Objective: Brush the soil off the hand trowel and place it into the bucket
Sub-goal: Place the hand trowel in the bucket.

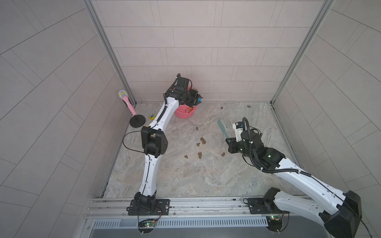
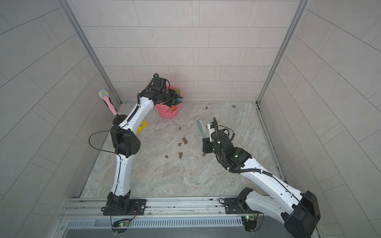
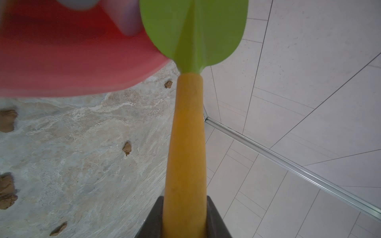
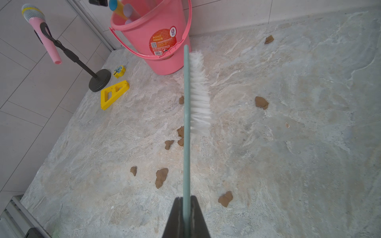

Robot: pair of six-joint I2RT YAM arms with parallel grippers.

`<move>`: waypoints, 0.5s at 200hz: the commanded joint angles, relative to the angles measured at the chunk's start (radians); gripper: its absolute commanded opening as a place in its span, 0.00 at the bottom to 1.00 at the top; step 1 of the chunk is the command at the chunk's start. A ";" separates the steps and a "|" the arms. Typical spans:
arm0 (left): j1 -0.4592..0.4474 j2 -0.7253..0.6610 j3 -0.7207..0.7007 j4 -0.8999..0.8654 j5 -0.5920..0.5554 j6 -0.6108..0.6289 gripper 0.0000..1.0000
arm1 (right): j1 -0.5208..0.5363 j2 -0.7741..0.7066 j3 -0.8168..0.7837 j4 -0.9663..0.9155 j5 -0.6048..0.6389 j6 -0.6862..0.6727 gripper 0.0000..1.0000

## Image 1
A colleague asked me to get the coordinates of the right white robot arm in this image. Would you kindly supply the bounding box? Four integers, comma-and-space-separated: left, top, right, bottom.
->
225, 129, 363, 238

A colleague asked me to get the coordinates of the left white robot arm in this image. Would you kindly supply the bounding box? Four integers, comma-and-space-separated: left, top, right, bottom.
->
134, 86, 202, 211

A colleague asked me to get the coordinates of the pink plastic bucket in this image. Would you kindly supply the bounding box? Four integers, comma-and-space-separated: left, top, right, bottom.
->
175, 105, 197, 119

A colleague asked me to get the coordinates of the pink toy microphone on stand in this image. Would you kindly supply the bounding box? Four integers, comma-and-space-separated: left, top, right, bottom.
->
118, 90, 146, 128

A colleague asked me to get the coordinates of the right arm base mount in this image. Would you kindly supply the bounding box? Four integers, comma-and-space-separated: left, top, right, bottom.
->
242, 187, 284, 214

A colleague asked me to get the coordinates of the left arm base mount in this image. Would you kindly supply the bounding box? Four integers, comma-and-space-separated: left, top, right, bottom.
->
126, 192, 170, 216

